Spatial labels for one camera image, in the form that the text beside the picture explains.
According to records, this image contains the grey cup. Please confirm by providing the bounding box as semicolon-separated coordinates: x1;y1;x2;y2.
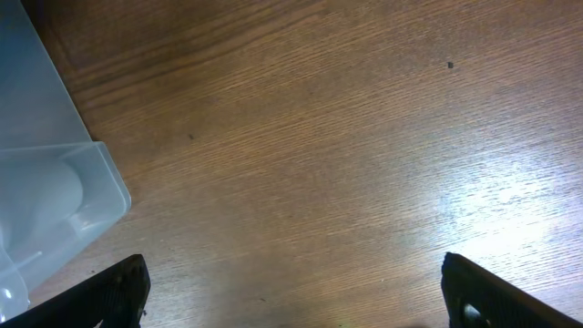
1;159;83;251

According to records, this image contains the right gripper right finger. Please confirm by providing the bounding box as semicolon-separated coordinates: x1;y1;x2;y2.
441;252;582;328

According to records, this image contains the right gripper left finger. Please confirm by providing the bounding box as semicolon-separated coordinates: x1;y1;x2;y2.
1;254;150;328

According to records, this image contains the clear plastic storage bin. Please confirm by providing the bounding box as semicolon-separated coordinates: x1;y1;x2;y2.
1;1;131;321

